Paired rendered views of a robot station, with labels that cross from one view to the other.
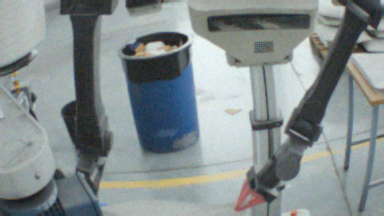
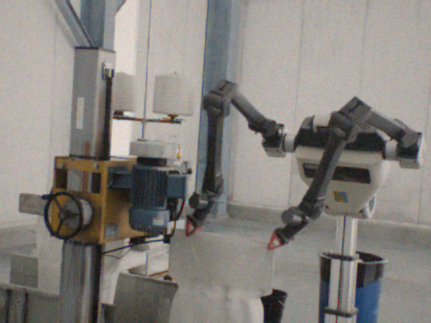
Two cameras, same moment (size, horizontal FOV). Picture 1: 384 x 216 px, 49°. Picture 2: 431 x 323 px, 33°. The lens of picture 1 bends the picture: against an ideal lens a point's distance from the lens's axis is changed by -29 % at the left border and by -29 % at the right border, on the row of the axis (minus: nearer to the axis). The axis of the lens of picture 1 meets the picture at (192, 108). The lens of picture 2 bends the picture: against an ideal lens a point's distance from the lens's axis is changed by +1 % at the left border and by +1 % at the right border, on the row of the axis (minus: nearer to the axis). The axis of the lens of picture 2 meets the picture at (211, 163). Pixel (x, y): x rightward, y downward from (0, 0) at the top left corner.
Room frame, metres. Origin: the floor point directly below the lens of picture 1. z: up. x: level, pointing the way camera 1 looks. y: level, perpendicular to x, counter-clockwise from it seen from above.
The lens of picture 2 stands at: (-1.73, -1.06, 1.50)
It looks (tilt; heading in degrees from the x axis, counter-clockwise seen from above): 3 degrees down; 26
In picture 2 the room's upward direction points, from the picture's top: 4 degrees clockwise
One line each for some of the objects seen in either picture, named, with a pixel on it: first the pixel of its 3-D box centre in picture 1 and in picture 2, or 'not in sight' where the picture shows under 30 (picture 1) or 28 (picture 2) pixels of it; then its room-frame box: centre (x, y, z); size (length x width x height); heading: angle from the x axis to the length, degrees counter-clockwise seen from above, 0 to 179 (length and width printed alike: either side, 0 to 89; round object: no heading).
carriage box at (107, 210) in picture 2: not in sight; (102, 197); (0.66, 0.55, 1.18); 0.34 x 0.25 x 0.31; 178
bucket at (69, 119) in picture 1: (79, 123); (266, 309); (3.35, 0.82, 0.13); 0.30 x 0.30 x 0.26
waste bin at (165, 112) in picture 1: (161, 91); (348, 301); (3.24, 0.17, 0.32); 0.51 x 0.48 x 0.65; 178
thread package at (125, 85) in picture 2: not in sight; (119, 92); (0.77, 0.57, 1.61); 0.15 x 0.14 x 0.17; 88
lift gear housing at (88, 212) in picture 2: not in sight; (76, 212); (0.47, 0.53, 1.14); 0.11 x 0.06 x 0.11; 88
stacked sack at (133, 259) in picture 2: not in sight; (109, 260); (3.26, 2.20, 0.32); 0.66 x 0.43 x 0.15; 0
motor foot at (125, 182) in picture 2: not in sight; (127, 178); (0.58, 0.39, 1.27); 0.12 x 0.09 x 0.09; 178
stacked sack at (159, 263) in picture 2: not in sight; (146, 263); (3.87, 2.20, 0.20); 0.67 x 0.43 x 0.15; 178
